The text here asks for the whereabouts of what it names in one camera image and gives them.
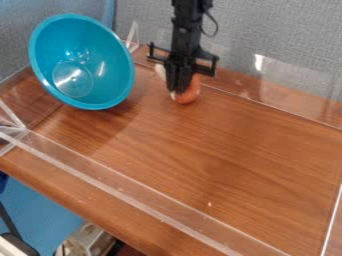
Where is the blue plastic bowl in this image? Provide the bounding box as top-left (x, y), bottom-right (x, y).
top-left (29, 13), bottom-right (136, 111)

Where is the black frame lower left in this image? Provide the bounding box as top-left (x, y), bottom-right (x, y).
top-left (0, 202), bottom-right (41, 256)

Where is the clear acrylic table barrier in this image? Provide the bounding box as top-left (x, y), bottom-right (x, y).
top-left (0, 20), bottom-right (342, 256)

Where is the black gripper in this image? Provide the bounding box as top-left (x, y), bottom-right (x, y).
top-left (149, 0), bottom-right (220, 93)

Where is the white object under table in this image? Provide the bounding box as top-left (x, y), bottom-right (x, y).
top-left (54, 223), bottom-right (117, 256)

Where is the toy mushroom brown cap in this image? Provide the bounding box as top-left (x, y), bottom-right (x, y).
top-left (154, 63), bottom-right (204, 105)

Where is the black cable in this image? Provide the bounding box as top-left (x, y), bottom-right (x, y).
top-left (198, 8), bottom-right (221, 38)

